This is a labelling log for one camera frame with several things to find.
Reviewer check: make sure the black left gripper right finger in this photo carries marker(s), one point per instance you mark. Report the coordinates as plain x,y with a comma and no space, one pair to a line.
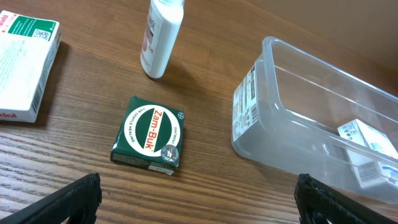
319,203

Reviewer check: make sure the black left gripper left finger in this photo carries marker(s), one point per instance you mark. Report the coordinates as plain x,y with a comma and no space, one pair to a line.
75,203

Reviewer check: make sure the white green Panadol box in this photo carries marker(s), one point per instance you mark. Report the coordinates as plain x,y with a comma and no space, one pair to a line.
28,48

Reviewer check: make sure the white medicine box in container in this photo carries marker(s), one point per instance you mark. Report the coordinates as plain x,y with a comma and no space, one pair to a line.
370,172

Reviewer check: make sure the clear plastic container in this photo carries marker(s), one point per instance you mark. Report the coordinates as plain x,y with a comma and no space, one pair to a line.
287,110

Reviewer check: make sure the green Zam-Buk ointment box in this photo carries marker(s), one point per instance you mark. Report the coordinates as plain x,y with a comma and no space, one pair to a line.
150,136

